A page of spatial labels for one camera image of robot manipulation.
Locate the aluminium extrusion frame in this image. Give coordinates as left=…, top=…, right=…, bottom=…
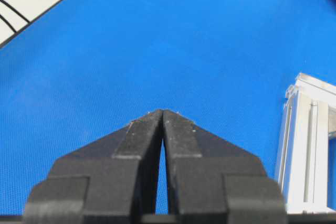
left=275, top=73, right=335, bottom=214

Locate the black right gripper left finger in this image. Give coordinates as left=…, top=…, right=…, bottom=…
left=23, top=110, right=163, bottom=223

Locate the black cable on white surface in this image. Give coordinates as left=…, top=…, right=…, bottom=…
left=0, top=0, right=31, bottom=23

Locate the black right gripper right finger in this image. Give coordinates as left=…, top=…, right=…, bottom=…
left=163, top=110, right=287, bottom=223

